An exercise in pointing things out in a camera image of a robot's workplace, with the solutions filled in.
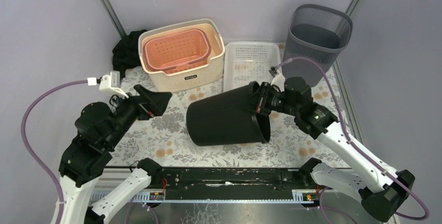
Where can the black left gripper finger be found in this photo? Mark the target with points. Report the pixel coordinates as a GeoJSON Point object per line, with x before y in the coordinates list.
{"type": "Point", "coordinates": [159, 99]}
{"type": "Point", "coordinates": [156, 110]}

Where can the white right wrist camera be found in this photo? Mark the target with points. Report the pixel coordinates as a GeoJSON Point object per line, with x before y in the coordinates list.
{"type": "Point", "coordinates": [278, 78]}

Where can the large black round bin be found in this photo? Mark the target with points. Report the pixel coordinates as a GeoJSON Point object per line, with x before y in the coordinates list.
{"type": "Point", "coordinates": [228, 118]}

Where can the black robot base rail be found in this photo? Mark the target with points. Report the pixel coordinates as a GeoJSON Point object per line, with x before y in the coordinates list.
{"type": "Point", "coordinates": [232, 185]}

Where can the cream plastic storage basket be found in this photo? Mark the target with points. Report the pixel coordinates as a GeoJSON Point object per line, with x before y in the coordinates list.
{"type": "Point", "coordinates": [194, 77]}

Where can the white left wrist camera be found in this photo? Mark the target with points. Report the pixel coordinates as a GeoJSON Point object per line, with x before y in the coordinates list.
{"type": "Point", "coordinates": [110, 84]}

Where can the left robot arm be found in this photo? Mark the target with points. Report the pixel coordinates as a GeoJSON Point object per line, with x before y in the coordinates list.
{"type": "Point", "coordinates": [100, 129]}

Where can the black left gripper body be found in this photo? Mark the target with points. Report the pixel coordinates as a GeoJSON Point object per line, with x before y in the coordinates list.
{"type": "Point", "coordinates": [143, 101]}

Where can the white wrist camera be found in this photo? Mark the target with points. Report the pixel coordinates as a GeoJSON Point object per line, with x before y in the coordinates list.
{"type": "Point", "coordinates": [110, 84]}
{"type": "Point", "coordinates": [278, 78]}

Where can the black cloth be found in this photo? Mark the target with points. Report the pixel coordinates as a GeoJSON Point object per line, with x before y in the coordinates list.
{"type": "Point", "coordinates": [125, 53]}

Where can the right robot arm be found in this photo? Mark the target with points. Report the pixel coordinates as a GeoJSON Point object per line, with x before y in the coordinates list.
{"type": "Point", "coordinates": [380, 188]}

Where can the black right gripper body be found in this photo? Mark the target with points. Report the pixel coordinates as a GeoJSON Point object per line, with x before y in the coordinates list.
{"type": "Point", "coordinates": [269, 99]}

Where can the white perforated plastic basket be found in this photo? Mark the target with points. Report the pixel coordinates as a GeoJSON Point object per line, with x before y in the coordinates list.
{"type": "Point", "coordinates": [249, 61]}

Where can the grey mesh waste bin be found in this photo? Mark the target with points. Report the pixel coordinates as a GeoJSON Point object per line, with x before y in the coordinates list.
{"type": "Point", "coordinates": [318, 33]}

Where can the pink plastic basket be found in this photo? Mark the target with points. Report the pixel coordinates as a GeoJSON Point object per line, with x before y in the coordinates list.
{"type": "Point", "coordinates": [176, 52]}

